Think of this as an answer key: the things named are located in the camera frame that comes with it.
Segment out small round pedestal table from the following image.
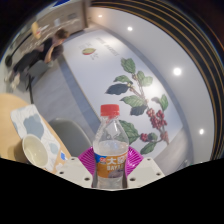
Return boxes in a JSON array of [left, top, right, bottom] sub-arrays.
[[30, 20, 43, 40]]

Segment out clear red-capped water bottle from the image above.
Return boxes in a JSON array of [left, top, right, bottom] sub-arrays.
[[92, 104, 130, 190]]

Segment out grey shell chair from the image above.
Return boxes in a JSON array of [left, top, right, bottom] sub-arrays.
[[25, 59, 53, 104], [48, 117, 94, 158]]

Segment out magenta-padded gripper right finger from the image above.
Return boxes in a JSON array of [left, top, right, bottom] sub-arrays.
[[125, 145, 166, 190]]

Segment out coffee plant wall mural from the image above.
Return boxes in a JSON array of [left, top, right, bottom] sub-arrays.
[[62, 28, 184, 159]]

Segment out round ceiling lights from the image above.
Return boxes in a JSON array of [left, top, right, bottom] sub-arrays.
[[97, 13, 206, 136]]

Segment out white blue printed paper mat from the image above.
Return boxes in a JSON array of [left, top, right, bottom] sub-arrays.
[[9, 104, 69, 174]]

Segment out black mug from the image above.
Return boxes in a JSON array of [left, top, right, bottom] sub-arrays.
[[21, 133, 50, 168]]

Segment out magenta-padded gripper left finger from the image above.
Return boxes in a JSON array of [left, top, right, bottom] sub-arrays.
[[54, 146, 100, 190]]

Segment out person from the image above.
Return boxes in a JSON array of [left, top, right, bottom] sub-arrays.
[[4, 28, 70, 89]]

